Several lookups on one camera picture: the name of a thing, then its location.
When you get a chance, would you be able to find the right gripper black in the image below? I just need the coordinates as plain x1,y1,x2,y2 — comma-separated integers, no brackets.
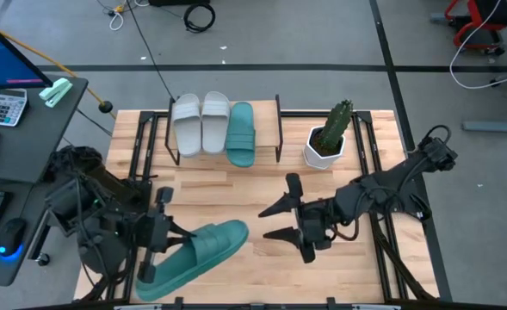
258,172,336,264

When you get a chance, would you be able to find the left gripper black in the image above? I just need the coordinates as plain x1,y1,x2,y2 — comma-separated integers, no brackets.
134,186,197,284

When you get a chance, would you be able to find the teal rubber slide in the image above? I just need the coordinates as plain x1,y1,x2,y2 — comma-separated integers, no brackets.
226,102,257,168
135,219,250,302

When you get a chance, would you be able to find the grey rubber slide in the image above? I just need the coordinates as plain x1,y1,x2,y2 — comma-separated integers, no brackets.
170,93,202,158
201,90,232,155

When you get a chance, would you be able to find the white plant pot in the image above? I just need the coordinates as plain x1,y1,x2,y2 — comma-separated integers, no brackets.
303,125,347,171

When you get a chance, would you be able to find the black computer mouse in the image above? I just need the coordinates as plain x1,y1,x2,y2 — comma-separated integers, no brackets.
0,217,28,259

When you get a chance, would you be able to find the dark grey desk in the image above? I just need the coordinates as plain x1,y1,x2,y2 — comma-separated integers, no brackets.
0,75,90,288

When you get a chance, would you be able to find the mint green stapler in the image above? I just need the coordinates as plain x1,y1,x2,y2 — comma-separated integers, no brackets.
38,77,74,109

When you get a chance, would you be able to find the white calculator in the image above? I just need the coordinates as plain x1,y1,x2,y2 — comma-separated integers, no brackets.
0,88,29,128

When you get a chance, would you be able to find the grey metal stand foot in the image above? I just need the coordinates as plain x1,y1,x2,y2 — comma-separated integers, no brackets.
461,109,507,133

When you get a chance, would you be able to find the red and black cart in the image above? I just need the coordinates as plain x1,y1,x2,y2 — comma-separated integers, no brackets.
429,0,507,57

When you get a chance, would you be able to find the wooden shelf with black frame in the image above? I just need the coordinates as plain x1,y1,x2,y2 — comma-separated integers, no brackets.
164,94,284,167

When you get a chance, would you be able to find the black table frame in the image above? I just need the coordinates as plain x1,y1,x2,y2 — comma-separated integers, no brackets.
74,109,442,310

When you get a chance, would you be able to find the long black cable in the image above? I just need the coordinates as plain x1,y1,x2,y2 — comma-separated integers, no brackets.
125,0,177,103

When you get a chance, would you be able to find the coiled black cable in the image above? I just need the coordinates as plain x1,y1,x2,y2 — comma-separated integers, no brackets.
182,3,217,34

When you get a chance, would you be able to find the short white cable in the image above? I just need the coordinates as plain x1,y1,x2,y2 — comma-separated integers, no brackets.
108,10,125,32

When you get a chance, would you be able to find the long white cable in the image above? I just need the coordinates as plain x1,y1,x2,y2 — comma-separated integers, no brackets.
449,0,507,90

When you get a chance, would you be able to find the yellow cable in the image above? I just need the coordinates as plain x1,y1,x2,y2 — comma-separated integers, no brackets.
0,28,117,121

